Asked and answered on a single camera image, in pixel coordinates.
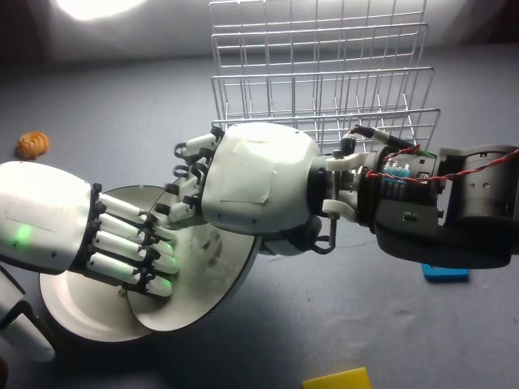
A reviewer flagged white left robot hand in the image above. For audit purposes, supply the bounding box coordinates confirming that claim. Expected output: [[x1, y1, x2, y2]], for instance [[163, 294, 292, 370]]
[[0, 160, 179, 361]]

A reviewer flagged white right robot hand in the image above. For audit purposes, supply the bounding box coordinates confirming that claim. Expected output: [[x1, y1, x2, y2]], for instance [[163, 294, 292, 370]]
[[164, 123, 325, 259]]

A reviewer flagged white plate with dark rim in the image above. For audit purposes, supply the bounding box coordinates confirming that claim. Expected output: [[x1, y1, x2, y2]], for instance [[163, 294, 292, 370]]
[[125, 185, 264, 336], [39, 185, 163, 342]]

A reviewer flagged orange swirl cookie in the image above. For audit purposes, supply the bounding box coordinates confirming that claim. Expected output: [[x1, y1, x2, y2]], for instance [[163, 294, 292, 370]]
[[16, 130, 50, 160]]

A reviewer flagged blue block with two holes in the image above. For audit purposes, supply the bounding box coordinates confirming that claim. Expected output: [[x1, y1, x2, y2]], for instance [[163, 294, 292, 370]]
[[421, 263, 470, 284]]

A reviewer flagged yellow flat block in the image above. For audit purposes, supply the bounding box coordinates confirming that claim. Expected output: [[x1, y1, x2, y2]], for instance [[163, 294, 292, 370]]
[[302, 367, 372, 389]]

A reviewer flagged silver wire dish rack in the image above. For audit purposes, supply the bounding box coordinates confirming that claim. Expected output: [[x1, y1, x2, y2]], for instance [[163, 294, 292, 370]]
[[208, 0, 442, 156]]

